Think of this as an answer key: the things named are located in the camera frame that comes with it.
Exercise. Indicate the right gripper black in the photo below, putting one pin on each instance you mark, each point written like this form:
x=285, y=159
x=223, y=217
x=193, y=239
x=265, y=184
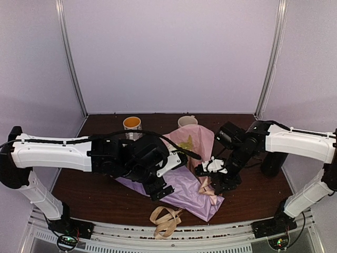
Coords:
x=225, y=181

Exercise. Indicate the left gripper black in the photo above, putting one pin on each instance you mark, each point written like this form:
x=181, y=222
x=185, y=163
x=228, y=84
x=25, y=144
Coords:
x=151, y=188

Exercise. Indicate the purple pink flower bouquet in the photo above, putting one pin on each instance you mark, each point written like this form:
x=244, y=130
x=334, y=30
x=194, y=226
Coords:
x=190, y=192

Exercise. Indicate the tan satin ribbon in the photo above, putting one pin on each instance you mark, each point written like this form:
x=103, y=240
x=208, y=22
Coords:
x=166, y=220

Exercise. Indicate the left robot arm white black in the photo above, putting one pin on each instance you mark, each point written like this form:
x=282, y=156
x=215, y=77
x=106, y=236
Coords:
x=100, y=154

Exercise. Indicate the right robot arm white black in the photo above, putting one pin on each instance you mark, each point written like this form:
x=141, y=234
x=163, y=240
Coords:
x=277, y=141

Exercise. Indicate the black cylindrical vase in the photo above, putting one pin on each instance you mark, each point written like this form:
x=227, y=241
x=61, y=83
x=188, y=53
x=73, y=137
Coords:
x=272, y=163

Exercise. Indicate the yellow-inside floral mug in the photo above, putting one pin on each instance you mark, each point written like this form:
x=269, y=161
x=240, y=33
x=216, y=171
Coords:
x=132, y=123

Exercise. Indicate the beige floral mug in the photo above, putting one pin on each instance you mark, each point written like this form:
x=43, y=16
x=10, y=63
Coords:
x=187, y=120

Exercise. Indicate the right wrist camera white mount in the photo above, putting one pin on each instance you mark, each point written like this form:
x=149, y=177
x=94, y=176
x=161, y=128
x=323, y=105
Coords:
x=214, y=165

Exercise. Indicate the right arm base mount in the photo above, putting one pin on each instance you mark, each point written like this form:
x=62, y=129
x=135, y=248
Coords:
x=277, y=234

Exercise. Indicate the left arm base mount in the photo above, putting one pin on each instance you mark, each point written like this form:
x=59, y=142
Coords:
x=69, y=231

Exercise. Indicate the right aluminium frame post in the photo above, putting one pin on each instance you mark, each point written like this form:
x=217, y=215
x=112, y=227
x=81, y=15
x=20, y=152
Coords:
x=274, y=54

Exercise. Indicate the aluminium frame post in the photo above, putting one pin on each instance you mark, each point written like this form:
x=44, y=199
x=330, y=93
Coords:
x=69, y=58
x=274, y=54

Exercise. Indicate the left aluminium frame post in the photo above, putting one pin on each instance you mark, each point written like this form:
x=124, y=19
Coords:
x=69, y=58

